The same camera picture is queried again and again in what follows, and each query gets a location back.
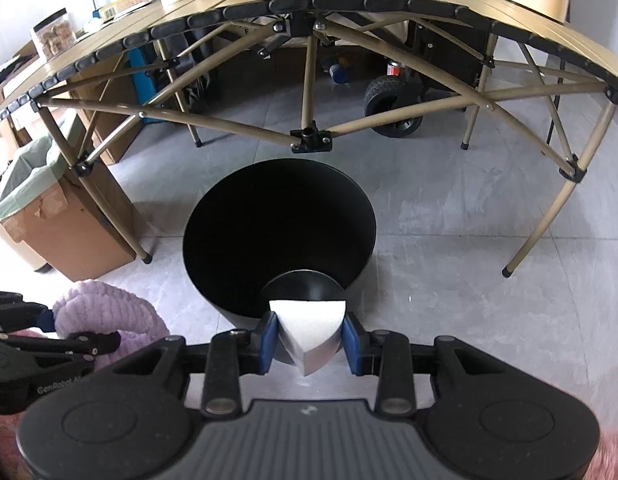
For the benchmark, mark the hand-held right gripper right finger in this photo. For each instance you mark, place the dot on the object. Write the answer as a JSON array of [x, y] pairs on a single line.
[[353, 347]]

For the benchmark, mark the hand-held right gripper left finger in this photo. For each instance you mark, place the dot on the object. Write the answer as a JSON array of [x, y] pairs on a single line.
[[269, 345]]

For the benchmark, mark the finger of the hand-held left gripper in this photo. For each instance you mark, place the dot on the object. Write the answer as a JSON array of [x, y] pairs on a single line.
[[79, 346], [48, 321]]

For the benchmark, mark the white foam wedge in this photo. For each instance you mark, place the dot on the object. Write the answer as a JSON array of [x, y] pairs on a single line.
[[304, 325]]

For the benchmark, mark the purple fluffy cloth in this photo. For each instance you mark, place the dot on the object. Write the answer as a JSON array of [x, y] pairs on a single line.
[[114, 305]]

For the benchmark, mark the black trash bin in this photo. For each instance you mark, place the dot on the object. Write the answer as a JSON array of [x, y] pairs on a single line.
[[269, 220]]

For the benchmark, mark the cardboard box with green liner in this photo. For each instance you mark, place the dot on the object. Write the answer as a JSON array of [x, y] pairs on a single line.
[[74, 230]]

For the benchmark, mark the blue storage box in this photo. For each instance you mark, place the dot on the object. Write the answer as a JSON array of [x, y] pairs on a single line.
[[144, 75]]

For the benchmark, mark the blue bottle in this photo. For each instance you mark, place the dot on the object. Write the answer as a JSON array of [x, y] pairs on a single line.
[[339, 72]]

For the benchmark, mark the red drink can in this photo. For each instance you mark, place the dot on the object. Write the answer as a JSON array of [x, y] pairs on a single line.
[[395, 69]]

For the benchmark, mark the pink fuzzy clothing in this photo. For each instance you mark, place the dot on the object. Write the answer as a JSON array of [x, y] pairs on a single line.
[[614, 455]]

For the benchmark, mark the clear jar with snacks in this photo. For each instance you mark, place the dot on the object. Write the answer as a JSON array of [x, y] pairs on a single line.
[[54, 37]]

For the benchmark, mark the black folding wagon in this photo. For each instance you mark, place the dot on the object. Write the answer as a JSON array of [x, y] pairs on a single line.
[[439, 55]]

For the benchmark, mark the small yellow cardboard box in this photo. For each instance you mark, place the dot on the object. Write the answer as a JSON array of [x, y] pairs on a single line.
[[121, 7]]

